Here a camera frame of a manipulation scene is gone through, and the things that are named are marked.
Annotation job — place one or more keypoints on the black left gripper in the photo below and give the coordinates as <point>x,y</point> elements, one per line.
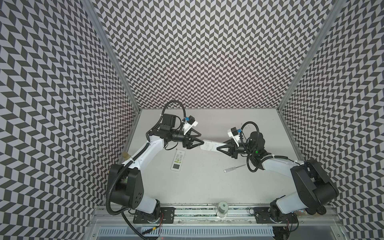
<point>189,143</point>

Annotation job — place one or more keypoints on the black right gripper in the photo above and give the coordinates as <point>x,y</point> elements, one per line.
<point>232,148</point>

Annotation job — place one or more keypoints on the white remote green buttons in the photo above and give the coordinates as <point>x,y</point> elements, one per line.
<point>211,146</point>

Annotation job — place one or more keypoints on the clear handle screwdriver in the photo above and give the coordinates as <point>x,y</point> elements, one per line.
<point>233,168</point>

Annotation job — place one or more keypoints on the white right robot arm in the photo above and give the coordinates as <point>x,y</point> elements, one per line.
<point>313,186</point>

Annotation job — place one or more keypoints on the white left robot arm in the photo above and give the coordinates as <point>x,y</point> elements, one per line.
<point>125,188</point>

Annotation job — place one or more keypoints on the white TCL remote control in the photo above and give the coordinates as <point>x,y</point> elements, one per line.
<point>178,161</point>

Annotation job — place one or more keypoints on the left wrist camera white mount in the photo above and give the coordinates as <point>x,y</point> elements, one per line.
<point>189,123</point>

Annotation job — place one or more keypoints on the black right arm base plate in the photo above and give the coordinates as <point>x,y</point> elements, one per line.
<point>268,215</point>

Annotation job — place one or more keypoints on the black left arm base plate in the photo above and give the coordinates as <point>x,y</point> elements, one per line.
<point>163,214</point>

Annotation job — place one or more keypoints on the aluminium front rail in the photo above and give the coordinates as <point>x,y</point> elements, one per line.
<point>238,214</point>

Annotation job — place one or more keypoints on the aluminium corner post left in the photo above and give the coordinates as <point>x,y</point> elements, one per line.
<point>92,15</point>

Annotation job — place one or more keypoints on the aluminium corner post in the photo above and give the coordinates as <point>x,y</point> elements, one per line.
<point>92,15</point>
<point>321,36</point>

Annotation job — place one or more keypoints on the aluminium corner post right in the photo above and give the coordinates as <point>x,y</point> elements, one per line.
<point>321,36</point>

